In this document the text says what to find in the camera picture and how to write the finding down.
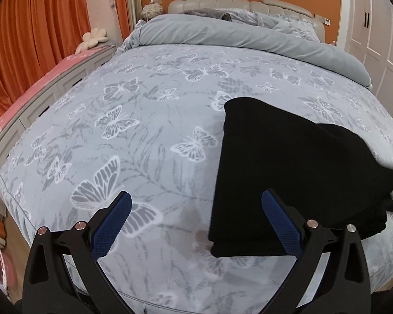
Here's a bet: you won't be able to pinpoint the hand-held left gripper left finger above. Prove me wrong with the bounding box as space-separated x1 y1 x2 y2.
22 190 141 314

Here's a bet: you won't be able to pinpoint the narrow orange curtain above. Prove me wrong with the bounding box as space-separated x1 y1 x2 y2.
113 0 132 44

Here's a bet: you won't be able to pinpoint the pink bench mat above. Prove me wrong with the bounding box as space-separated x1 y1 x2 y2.
0 47 108 144

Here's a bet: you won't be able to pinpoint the white flower plush cushion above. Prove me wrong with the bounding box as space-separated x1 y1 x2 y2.
75 28 108 54

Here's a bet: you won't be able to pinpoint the wide orange curtain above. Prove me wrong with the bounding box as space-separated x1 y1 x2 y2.
0 0 92 126

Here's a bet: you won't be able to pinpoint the black pants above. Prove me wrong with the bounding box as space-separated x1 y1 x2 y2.
208 96 393 258

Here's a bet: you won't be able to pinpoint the white wardrobe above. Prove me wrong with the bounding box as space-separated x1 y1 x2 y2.
344 0 393 121

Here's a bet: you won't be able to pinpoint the butterfly print bed sheet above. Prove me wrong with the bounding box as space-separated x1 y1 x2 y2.
0 42 393 314

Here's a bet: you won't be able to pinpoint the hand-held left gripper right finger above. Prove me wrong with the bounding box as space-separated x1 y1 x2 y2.
261 188 370 314

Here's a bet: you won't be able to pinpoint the patterned grey pillows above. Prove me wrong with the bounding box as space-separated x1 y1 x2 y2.
229 8 325 43

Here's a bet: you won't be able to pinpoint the dark grey cloth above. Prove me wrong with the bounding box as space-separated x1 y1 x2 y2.
180 7 233 22

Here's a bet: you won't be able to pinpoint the beige leather headboard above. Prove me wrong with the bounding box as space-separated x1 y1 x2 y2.
168 0 326 43

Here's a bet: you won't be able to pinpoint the white flower lamp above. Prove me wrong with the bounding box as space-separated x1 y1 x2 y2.
141 3 164 21

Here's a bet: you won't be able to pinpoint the grey duvet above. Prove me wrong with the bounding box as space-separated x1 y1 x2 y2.
116 13 372 89

